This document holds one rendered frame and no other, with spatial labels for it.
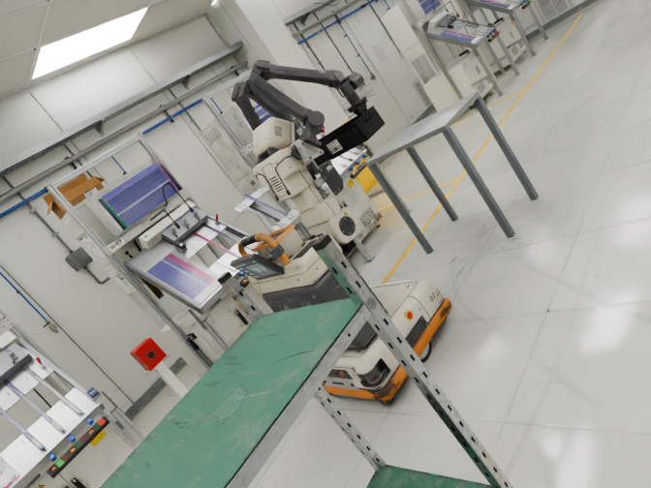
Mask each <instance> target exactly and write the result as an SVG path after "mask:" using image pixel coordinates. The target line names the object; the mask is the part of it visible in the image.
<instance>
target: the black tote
mask: <svg viewBox="0 0 651 488"><path fill-rule="evenodd" d="M367 113H368V117H369V118H368V119H366V118H364V117H363V116H361V117H360V116H358V115H357V116H356V117H354V118H353V119H351V120H350V121H348V122H346V123H345V124H343V125H342V126H340V127H338V128H337V129H335V130H334V131H332V132H330V133H329V134H327V135H326V136H324V137H322V138H320V139H319V140H318V141H320V142H321V143H322V145H321V147H319V148H320V149H322V150H323V151H324V154H322V155H320V156H319V157H317V158H315V159H313V160H314V161H315V163H316V164H317V166H320V165H322V164H323V163H325V162H327V161H329V160H333V159H335V158H336V157H338V156H340V155H342V154H344V153H346V152H348V151H349V150H351V149H353V148H355V147H357V146H359V145H360V144H362V143H364V142H366V141H367V140H369V139H370V138H371V137H372V136H374V135H375V134H376V133H377V132H378V131H379V130H380V129H381V128H382V127H383V126H384V125H385V124H386V123H385V122H384V120H383V119H382V117H381V116H380V114H379V113H378V111H377V110H376V109H375V108H374V106H372V107H370V108H369V109H368V110H367Z"/></svg>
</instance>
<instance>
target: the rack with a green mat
mask: <svg viewBox="0 0 651 488"><path fill-rule="evenodd" d="M312 248H313V249H314V250H315V252H316V253H317V254H318V256H319V257H320V258H321V260H322V261H323V262H324V264H325V265H326V267H327V268H328V269H329V271H330V272H331V273H332V275H333V276H334V277H335V279H336V280H337V281H338V283H339V284H340V285H341V287H342V288H343V289H344V291H345V292H346V293H347V294H348V295H349V296H350V298H345V299H340V300H335V301H330V302H326V303H321V304H315V305H310V306H305V307H300V308H295V309H291V310H286V311H281V312H276V313H271V314H266V315H265V314H264V313H263V312H262V311H261V310H260V308H259V307H258V306H257V305H256V303H255V302H254V301H253V300H252V299H251V297H250V296H249V295H248V294H247V292H246V291H245V290H244V289H243V288H242V286H241V285H240V284H239V283H238V281H237V280H236V279H235V278H234V277H233V275H232V274H231V273H230V272H229V271H228V272H226V273H224V274H223V275H221V276H220V277H219V278H218V279H217V281H218V282H219V283H220V284H221V286H222V287H223V288H224V289H225V290H226V292H227V293H228V294H229V295H230V297H231V298H232V299H233V300H234V302H235V303H236V304H237V305H238V306H239V308H240V309H241V310H242V311H243V312H244V314H245V315H246V316H247V317H248V318H249V320H250V321H251V322H252V323H251V324H250V325H249V326H248V327H247V328H246V329H245V330H244V332H243V333H242V334H241V335H240V336H239V337H238V338H237V339H236V340H235V341H234V342H233V343H232V345H231V346H230V347H229V348H228V349H227V350H226V351H225V352H224V353H223V354H222V355H221V356H220V358H219V359H218V360H217V361H216V362H215V363H214V364H213V365H212V366H211V367H210V368H209V369H208V371H207V372H206V373H205V374H204V375H203V376H202V377H201V378H200V379H199V380H198V381H197V382H196V384H195V385H194V386H193V387H192V388H191V389H190V390H189V391H188V392H187V393H186V394H185V395H184V397H183V398H182V399H181V400H180V401H179V402H178V403H177V404H176V405H175V406H174V407H173V408H172V410H171V411H170V412H169V413H168V414H167V415H166V416H165V417H164V418H163V419H162V420H161V422H160V423H159V424H158V425H157V426H156V427H155V428H154V429H153V430H152V431H151V432H150V433H149V434H148V436H147V437H146V438H145V439H144V440H143V441H142V442H141V443H140V444H139V445H138V446H137V448H136V449H135V450H134V451H133V452H132V453H131V454H130V455H129V456H128V457H127V458H126V459H125V461H124V462H123V463H122V464H121V465H120V466H119V467H118V468H117V469H116V470H115V471H114V472H113V473H112V475H111V476H110V477H109V478H108V479H107V480H106V481H105V482H104V483H103V484H102V485H101V487H100V488H247V487H248V486H249V484H250V483H251V482H252V480H253V479H254V477H255V476H256V475H257V473H258V472H259V470H260V469H261V468H262V466H263V465H264V463H265V462H266V460H267V459H268V457H269V456H270V455H271V453H272V452H273V450H274V449H275V448H276V446H277V445H278V443H279V442H280V441H281V440H282V439H283V437H284V436H285V435H286V433H287V432H288V430H289V429H290V428H291V426H292V425H293V423H294V422H295V420H296V419H297V418H298V416H299V415H300V413H301V412H302V411H303V409H304V408H305V406H306V405H307V404H308V402H309V401H310V399H311V398H312V397H313V396H314V397H315V399H316V400H317V401H318V402H319V403H320V405H321V406H322V407H323V408H324V409H325V411H326V412H327V413H328V414H329V416H330V417H331V418H332V419H333V420H334V422H335V423H336V424H337V425H338V426H339V428H340V429H341V430H342V431H343V432H344V434H345V435H346V436H347V437H348V438H349V440H350V441H351V442H352V443H353V444H354V446H355V447H356V448H357V449H358V451H359V452H360V453H361V454H362V456H363V457H364V458H365V459H366V460H367V462H368V463H369V464H370V465H371V466H372V468H373V469H374V470H375V472H374V474H373V476H372V478H371V480H370V481H369V483H368V485H367V487H366V488H513V486H512V484H511V483H510V482H509V480H508V479H507V478H506V476H505V475H504V474H503V472H502V471H501V469H500V468H499V467H498V465H497V464H496V463H495V461H494V460H493V459H492V457H491V456H490V454H489V453H488V452H487V450H486V449H485V448H484V446H483V445H482V444H481V442H480V440H479V439H478V438H477V436H476V435H475V434H474V432H473V431H472V430H471V428H470V427H469V425H468V424H467V423H466V421H465V420H464V419H463V417H462V416H461V415H460V413H459V412H458V410H457V409H456V408H455V406H454V405H453V404H452V402H451V401H450V399H449V398H448V396H447V395H446V394H445V392H444V391H443V390H442V388H441V387H440V385H439V384H438V383H437V382H436V381H435V380H434V378H433V377H432V376H431V374H430V373H429V371H428V370H427V369H426V367H425V366H424V365H423V363H422V362H421V361H420V359H419V357H418V356H417V355H416V353H415V352H414V351H413V349H412V348H411V347H410V345H409V344H408V342H407V341H406V340H405V338H404V337H403V336H402V334H401V333H400V332H399V330H398V329H397V327H396V326H395V325H394V323H393V322H392V321H391V319H390V318H389V317H388V315H387V313H386V312H385V311H384V309H383V308H382V307H381V305H380V304H379V302H378V301H377V299H376V298H375V297H374V295H373V294H372V293H371V292H370V290H369V289H368V288H367V286H366V285H365V284H364V283H363V282H362V280H361V279H360V278H359V276H358V275H357V273H356V272H355V270H354V269H353V268H352V266H351V265H350V264H349V262H348V261H347V260H346V258H345V257H344V255H343V254H342V253H341V251H340V250H339V249H338V247H337V246H336V245H335V243H334V242H333V240H332V239H331V238H330V236H329V235H328V234H327V235H324V236H321V237H319V238H318V239H317V240H316V241H315V242H314V243H313V245H312ZM366 321H368V322H369V323H370V325H371V326H372V327H373V329H374V330H375V331H376V333H377V334H378V335H379V337H380V338H381V339H382V341H383V342H384V343H385V345H386V346H387V348H388V349H389V350H390V352H391V353H392V354H393V356H394V357H395V358H396V360H397V361H398V362H399V364H400V365H401V366H402V368H403V369H404V370H405V372H406V373H407V374H408V376H409V377H410V378H411V380H412V381H413V382H414V384H415V385H416V386H417V388H418V389H419V391H420V392H421V393H422V395H423V396H424V397H425V399H426V400H427V401H428V403H429V404H430V405H431V407H432V408H433V409H434V411H435V412H436V413H437V414H438V415H439V416H440V418H441V419H442V420H443V422H444V423H445V424H446V426H447V427H448V428H449V430H450V431H451V433H452V434H453V435H454V437H455V438H456V439H457V441H458V442H459V443H460V445H461V446H462V447H463V449H464V450H465V451H466V453H467V454H468V455H469V457H470V458H471V459H472V461H473V462H474V463H475V465H476V466H477V467H478V469H479V470H480V472H481V473H482V474H483V476H484V477H485V478H486V480H487V481H488V482H489V484H486V483H481V482H476V481H472V480H467V479H462V478H457V477H452V476H447V475H441V474H436V473H428V472H423V471H418V470H413V469H408V468H403V467H398V466H393V465H389V464H386V462H385V461H384V460H383V459H382V457H381V456H380V455H379V454H378V453H377V451H376V450H375V449H374V448H373V446H372V445H371V444H370V443H369V442H368V440H367V439H366V438H365V437H364V436H363V435H362V434H361V433H360V431H359V430H358V428H357V427H356V426H355V424H354V423H353V422H352V421H351V419H350V418H349V417H348V416H347V415H346V414H345V413H344V412H343V411H342V409H341V408H340V407H339V406H338V404H337V403H336V402H335V401H334V400H333V398H332V397H331V396H330V395H329V393H328V392H327V391H326V390H325V388H324V387H323V386H322V383H323V381H324V380H325V378H326V377H327V375H328V374H329V372H330V371H331V370H332V368H333V367H334V365H335V364H336V363H337V361H338V360H339V358H340V357H341V356H342V354H343V353H344V351H345V350H346V349H347V347H348V346H349V345H350V344H351V343H352V341H353V340H354V338H355V337H356V335H357V334H358V332H359V331H360V330H361V328H362V327H363V326H364V324H365V323H366Z"/></svg>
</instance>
